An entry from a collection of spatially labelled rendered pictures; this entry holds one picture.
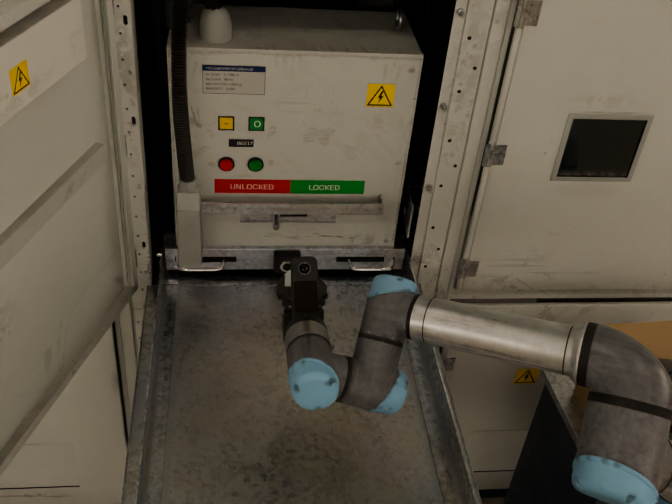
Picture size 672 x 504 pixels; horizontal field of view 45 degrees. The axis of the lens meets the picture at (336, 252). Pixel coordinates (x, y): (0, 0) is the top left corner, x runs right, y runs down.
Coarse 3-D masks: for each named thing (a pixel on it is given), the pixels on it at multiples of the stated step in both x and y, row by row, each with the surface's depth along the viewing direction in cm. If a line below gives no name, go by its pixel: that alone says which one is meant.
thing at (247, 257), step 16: (400, 240) 188; (208, 256) 181; (224, 256) 181; (240, 256) 182; (256, 256) 182; (272, 256) 183; (320, 256) 184; (336, 256) 185; (352, 256) 185; (368, 256) 186; (400, 256) 186
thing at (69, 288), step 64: (64, 0) 127; (0, 64) 113; (64, 64) 130; (0, 128) 122; (64, 128) 140; (0, 192) 125; (64, 192) 141; (128, 192) 164; (0, 256) 126; (64, 256) 150; (0, 320) 133; (64, 320) 155; (0, 384) 138; (64, 384) 155; (0, 448) 143
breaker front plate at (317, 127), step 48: (192, 96) 158; (240, 96) 159; (288, 96) 160; (336, 96) 161; (192, 144) 164; (288, 144) 166; (336, 144) 168; (384, 144) 169; (384, 192) 176; (240, 240) 180; (288, 240) 182; (336, 240) 183; (384, 240) 184
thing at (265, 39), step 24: (192, 24) 160; (240, 24) 162; (264, 24) 163; (288, 24) 164; (312, 24) 165; (336, 24) 166; (360, 24) 167; (384, 24) 168; (408, 24) 169; (168, 48) 151; (192, 48) 151; (216, 48) 152; (240, 48) 153; (264, 48) 153; (288, 48) 154; (312, 48) 156; (336, 48) 157; (360, 48) 158; (384, 48) 159; (408, 48) 160; (168, 72) 154; (408, 144) 169
